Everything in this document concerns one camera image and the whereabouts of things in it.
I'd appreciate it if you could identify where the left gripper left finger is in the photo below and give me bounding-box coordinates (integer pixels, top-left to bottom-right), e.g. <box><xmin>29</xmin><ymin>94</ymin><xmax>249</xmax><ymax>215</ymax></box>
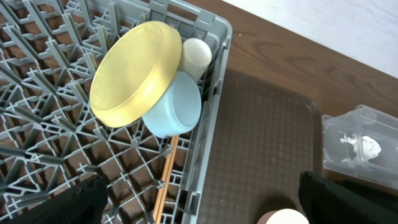
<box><xmin>5</xmin><ymin>174</ymin><xmax>108</xmax><ymax>224</ymax></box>

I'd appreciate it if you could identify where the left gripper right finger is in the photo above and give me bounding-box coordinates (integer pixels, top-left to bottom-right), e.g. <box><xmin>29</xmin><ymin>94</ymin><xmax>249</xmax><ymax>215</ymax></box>
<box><xmin>298</xmin><ymin>170</ymin><xmax>397</xmax><ymax>224</ymax></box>

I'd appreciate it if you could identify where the white bowl with food scraps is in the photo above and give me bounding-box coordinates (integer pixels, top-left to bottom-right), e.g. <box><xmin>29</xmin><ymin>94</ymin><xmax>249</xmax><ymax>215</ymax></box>
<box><xmin>257</xmin><ymin>208</ymin><xmax>309</xmax><ymax>224</ymax></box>

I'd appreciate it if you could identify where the light blue bowl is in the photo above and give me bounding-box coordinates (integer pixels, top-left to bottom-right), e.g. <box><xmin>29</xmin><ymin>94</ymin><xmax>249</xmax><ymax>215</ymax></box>
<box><xmin>142</xmin><ymin>72</ymin><xmax>201</xmax><ymax>138</ymax></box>

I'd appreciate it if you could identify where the yellow plate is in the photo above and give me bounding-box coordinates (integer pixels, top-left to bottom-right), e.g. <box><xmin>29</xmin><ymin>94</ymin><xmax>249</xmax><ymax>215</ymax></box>
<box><xmin>89</xmin><ymin>21</ymin><xmax>182</xmax><ymax>128</ymax></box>

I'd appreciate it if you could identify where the white plastic cup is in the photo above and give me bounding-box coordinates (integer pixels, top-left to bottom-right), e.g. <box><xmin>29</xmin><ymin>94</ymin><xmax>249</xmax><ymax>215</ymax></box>
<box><xmin>177</xmin><ymin>38</ymin><xmax>212</xmax><ymax>83</ymax></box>

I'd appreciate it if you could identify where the grey plastic dishwasher rack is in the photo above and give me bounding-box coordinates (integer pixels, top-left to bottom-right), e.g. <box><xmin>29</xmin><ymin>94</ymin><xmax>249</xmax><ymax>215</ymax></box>
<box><xmin>1</xmin><ymin>0</ymin><xmax>233</xmax><ymax>223</ymax></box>

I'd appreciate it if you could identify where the black plastic tray bin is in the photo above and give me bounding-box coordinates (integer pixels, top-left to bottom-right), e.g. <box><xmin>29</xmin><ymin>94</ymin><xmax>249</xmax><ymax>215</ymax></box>
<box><xmin>336</xmin><ymin>180</ymin><xmax>397</xmax><ymax>210</ymax></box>

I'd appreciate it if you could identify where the clear plastic bin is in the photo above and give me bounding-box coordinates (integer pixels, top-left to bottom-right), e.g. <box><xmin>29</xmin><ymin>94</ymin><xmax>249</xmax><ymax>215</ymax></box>
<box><xmin>322</xmin><ymin>105</ymin><xmax>397</xmax><ymax>189</ymax></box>

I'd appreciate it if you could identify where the dark brown serving tray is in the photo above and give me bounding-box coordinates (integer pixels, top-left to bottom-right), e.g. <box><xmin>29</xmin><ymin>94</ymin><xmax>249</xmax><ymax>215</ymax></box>
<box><xmin>197</xmin><ymin>70</ymin><xmax>322</xmax><ymax>223</ymax></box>

